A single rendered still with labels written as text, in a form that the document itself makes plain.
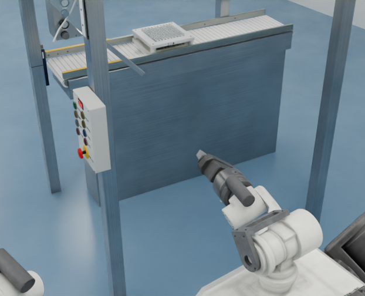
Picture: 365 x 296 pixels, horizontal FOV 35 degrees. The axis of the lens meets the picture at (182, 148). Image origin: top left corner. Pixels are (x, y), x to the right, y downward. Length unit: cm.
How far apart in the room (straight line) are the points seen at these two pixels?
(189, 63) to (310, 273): 218
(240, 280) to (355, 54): 442
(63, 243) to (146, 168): 62
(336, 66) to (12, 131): 231
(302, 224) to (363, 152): 300
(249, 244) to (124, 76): 212
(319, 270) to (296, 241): 11
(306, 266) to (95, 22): 123
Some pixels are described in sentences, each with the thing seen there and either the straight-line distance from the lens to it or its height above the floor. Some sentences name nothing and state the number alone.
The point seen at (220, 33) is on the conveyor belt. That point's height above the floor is 83.
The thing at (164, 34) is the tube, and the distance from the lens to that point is 302.
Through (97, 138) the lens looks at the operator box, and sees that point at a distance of 201.
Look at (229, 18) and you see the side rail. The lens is 340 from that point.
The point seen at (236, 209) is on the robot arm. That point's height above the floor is 113.
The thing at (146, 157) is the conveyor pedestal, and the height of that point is 24.
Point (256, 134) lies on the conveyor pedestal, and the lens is 358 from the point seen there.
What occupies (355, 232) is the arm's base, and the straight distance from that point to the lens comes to 105.
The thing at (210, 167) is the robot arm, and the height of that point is 114.
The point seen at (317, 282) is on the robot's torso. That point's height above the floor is 137.
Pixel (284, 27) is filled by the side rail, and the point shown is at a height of 86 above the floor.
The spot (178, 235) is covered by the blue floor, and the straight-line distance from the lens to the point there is 308.
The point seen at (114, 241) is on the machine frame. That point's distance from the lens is 246.
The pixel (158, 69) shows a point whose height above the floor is 78.
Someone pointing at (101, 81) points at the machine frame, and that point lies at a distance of 205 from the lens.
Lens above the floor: 204
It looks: 33 degrees down
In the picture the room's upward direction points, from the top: straight up
